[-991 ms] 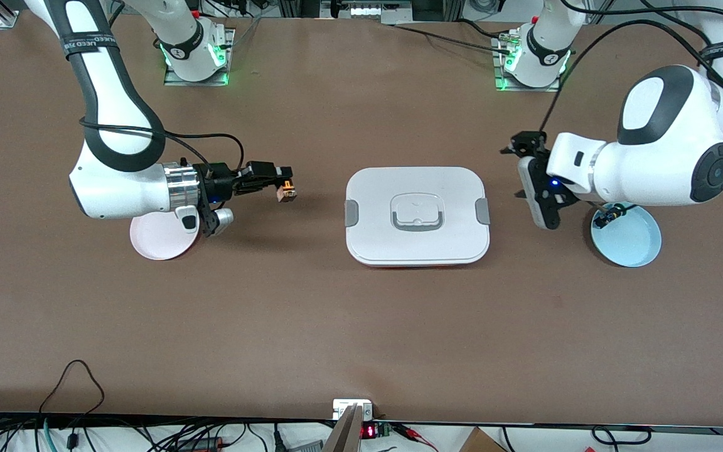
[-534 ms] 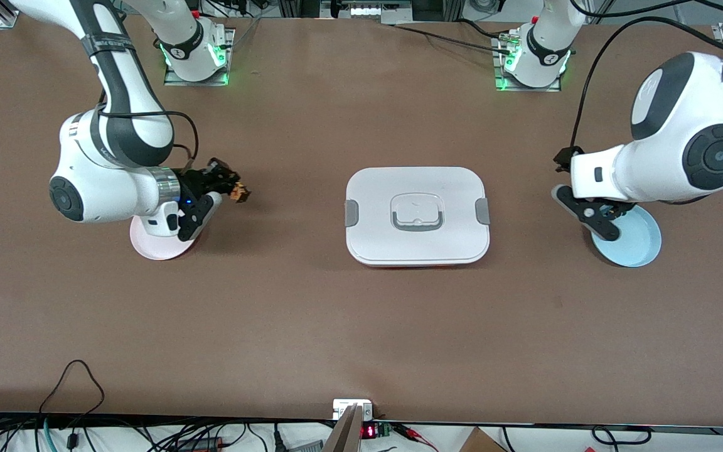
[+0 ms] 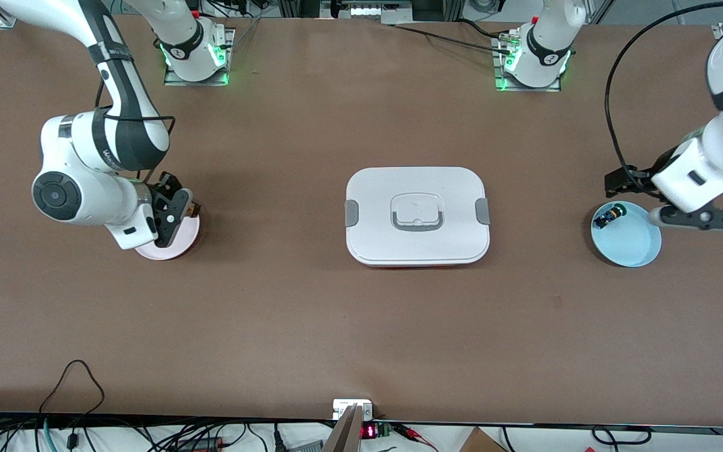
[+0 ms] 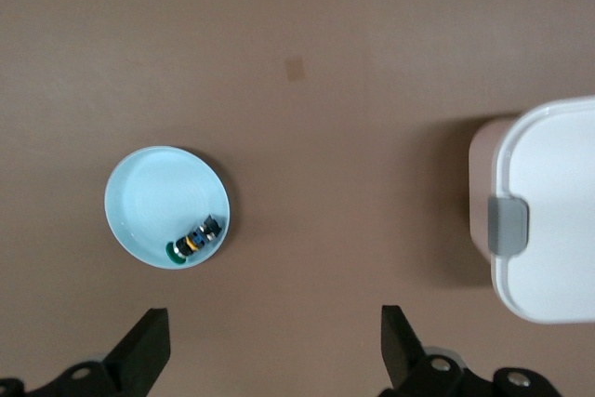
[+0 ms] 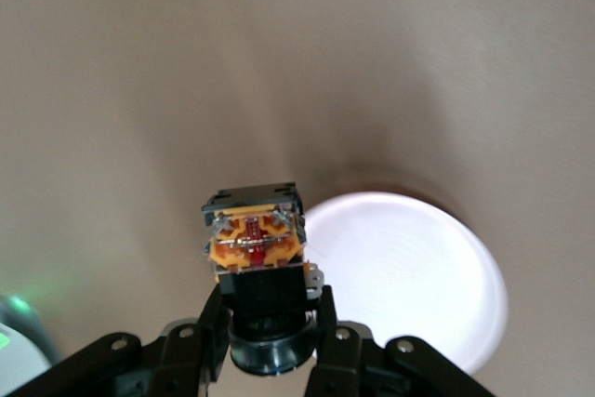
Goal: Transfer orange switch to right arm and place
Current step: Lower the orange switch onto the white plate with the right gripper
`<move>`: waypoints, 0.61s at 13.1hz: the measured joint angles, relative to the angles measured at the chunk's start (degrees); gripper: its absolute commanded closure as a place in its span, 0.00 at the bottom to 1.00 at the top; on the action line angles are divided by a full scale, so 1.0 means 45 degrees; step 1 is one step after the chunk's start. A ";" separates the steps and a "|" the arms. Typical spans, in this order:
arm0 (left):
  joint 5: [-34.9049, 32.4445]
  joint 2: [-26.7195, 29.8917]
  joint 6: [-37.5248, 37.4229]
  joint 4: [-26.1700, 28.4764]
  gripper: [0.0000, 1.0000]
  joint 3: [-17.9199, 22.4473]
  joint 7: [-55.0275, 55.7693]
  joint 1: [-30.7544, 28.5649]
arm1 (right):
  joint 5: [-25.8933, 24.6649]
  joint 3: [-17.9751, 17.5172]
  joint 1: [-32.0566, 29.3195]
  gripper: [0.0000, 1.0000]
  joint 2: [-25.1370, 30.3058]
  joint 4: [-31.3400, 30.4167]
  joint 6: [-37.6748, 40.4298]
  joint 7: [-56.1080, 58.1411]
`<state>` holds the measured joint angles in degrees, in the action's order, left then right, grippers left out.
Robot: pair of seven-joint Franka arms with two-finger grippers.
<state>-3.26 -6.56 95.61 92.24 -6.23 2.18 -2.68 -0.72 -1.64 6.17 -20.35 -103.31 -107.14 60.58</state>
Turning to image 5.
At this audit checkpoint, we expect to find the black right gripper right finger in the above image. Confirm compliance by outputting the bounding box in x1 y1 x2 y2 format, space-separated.
304 284 499 397

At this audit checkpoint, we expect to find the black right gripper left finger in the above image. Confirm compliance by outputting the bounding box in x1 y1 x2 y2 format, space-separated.
0 285 232 397

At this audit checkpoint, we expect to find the orange push-button switch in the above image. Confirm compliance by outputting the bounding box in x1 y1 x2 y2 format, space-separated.
200 179 325 377

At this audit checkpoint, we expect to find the pale pink round plate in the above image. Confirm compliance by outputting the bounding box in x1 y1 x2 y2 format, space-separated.
301 191 510 376

